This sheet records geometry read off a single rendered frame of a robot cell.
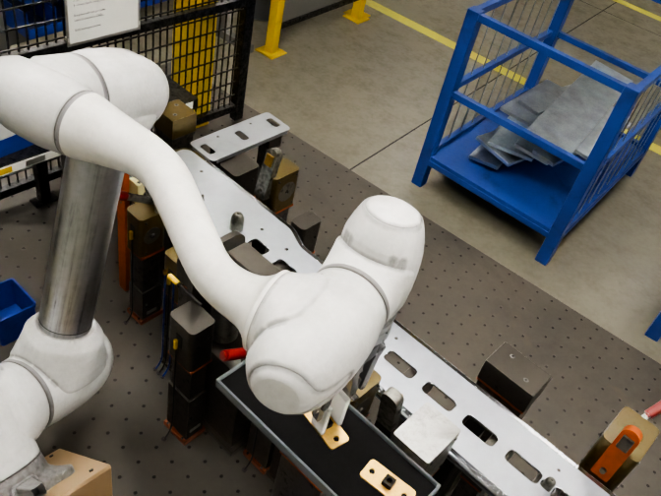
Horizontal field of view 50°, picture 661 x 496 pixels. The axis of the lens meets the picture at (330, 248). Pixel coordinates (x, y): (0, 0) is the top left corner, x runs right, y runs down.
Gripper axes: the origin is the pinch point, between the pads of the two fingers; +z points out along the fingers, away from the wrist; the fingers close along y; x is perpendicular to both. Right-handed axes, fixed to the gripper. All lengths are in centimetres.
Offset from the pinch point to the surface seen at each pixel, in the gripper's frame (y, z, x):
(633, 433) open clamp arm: 52, 9, -28
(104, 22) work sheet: 19, 1, 129
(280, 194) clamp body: 39, 21, 69
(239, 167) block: 35, 22, 83
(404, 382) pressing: 28.6, 20.1, 7.1
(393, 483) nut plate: 2.6, 2.9, -13.9
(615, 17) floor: 509, 120, 250
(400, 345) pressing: 34.1, 20.1, 14.8
